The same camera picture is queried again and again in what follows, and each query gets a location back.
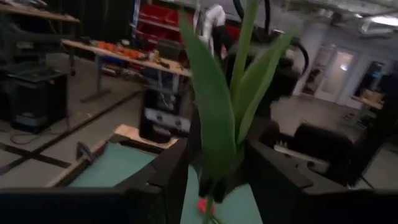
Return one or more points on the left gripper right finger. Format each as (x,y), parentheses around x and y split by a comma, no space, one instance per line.
(273,180)

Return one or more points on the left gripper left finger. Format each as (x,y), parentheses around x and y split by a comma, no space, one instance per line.
(171,174)

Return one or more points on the green artificial plant leaves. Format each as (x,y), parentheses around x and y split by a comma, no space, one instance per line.
(214,124)

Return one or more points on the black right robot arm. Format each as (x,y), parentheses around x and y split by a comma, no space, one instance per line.
(280,77)

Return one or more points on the red artificial tulip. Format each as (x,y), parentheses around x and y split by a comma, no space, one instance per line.
(200,205)

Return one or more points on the black control box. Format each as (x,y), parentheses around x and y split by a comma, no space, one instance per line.
(161,102)

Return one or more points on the black table clamp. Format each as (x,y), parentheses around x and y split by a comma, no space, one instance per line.
(83,152)

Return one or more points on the long wooden workbench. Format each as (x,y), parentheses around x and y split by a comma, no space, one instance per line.
(174,67)

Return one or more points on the small wooden side table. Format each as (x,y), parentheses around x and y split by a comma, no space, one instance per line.
(367,101)

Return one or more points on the white double door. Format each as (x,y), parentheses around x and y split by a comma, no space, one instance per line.
(335,74)

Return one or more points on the black box on workbench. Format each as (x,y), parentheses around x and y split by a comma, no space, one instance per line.
(168,49)

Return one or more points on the orange parts pile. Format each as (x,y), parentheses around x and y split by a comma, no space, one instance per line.
(107,46)

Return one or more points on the black computer tower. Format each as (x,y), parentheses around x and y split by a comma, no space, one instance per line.
(37,99)

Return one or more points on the red shelf bins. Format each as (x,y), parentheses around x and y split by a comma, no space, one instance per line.
(155,14)

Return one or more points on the person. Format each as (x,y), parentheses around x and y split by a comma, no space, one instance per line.
(214,17)

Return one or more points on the bright ceiling light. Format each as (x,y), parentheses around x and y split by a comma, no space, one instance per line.
(385,21)

